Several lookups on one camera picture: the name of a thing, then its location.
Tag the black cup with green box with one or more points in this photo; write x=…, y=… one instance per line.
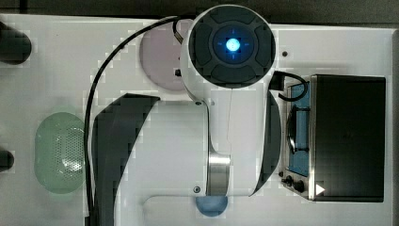
x=6, y=160

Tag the silver toaster oven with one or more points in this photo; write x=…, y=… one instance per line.
x=334, y=139

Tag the blue cup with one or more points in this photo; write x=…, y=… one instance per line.
x=212, y=206

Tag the lilac round plate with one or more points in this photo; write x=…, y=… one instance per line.
x=159, y=56

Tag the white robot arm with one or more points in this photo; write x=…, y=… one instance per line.
x=224, y=140

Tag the green oval strainer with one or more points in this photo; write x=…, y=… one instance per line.
x=59, y=153

